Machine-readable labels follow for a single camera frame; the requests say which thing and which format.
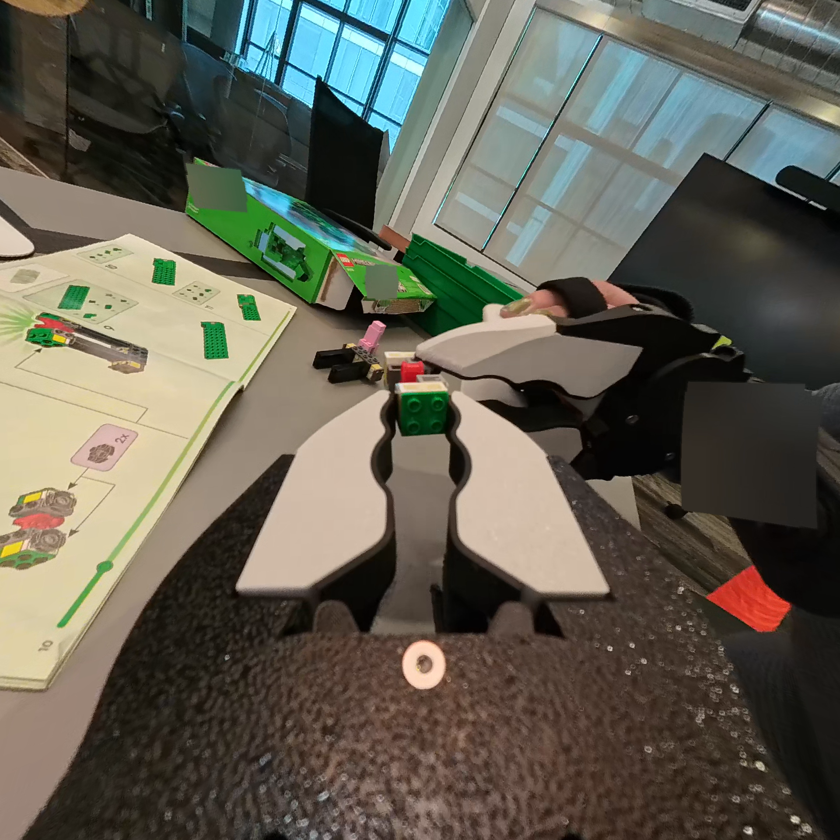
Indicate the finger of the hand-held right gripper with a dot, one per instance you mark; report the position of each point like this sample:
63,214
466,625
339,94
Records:
525,351
551,410

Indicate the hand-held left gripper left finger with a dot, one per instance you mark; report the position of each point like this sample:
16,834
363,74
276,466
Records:
308,512

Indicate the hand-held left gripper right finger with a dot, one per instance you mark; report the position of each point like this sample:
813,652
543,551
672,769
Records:
525,518

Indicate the green red toy brick assembly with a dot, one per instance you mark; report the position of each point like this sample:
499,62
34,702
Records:
422,410

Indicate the person's right hand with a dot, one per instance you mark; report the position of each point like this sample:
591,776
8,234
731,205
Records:
525,307

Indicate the stack of green plastic bins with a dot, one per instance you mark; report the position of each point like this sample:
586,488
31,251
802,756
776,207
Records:
453,289

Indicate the black toy brick legs assembly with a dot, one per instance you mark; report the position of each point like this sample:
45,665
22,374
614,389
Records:
341,366

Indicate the pink toy brick pig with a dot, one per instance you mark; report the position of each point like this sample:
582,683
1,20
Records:
374,333

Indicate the large black display screen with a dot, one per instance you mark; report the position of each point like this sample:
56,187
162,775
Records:
722,262

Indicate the toy brick instruction booklet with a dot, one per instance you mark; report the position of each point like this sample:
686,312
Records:
131,407

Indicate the frosted glass partition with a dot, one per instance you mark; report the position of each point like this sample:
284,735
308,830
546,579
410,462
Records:
623,144

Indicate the green toy set box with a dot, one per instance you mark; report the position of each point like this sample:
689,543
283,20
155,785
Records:
282,223

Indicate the dark-framed window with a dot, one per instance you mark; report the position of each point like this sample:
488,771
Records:
341,52

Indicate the metal ceiling duct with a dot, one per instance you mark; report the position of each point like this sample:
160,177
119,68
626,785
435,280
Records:
794,33

